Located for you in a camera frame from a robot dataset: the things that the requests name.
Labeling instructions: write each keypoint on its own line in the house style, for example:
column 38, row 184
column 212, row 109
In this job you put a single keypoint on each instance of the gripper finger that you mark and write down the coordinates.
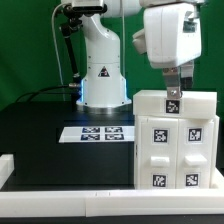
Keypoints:
column 187, row 71
column 172, row 82

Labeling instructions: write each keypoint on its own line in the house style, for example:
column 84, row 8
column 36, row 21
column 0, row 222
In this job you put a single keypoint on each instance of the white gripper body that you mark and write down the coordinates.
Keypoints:
column 172, row 35

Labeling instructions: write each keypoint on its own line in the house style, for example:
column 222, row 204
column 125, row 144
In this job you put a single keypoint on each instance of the small white cabinet top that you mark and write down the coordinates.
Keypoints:
column 192, row 105

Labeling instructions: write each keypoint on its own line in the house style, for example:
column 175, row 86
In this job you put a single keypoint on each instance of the white cabinet door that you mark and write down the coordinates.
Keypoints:
column 155, row 152
column 195, row 138

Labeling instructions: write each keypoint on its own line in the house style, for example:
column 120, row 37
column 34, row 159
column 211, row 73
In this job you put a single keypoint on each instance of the white cabinet body box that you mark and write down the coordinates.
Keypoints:
column 214, row 148

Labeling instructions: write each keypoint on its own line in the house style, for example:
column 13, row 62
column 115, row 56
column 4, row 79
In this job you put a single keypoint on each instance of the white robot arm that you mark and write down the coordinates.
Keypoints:
column 103, row 88

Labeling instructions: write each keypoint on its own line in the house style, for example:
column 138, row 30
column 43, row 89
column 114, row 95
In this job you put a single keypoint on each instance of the white right fence piece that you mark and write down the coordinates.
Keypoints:
column 218, row 180

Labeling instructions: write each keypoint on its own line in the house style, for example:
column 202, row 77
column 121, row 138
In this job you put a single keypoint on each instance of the white fence piece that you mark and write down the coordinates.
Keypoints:
column 6, row 167
column 218, row 180

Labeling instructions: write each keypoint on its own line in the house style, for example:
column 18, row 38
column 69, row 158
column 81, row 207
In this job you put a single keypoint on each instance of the white marker base sheet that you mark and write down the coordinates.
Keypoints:
column 97, row 134

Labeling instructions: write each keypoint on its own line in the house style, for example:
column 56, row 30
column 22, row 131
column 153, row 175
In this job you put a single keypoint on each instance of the white front fence bar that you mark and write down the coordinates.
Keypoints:
column 111, row 203

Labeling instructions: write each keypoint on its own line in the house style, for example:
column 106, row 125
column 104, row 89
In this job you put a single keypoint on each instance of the white left fence piece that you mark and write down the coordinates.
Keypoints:
column 6, row 167

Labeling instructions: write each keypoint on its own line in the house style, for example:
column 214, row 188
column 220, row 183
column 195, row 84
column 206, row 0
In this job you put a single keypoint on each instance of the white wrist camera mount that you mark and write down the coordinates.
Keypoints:
column 139, row 41

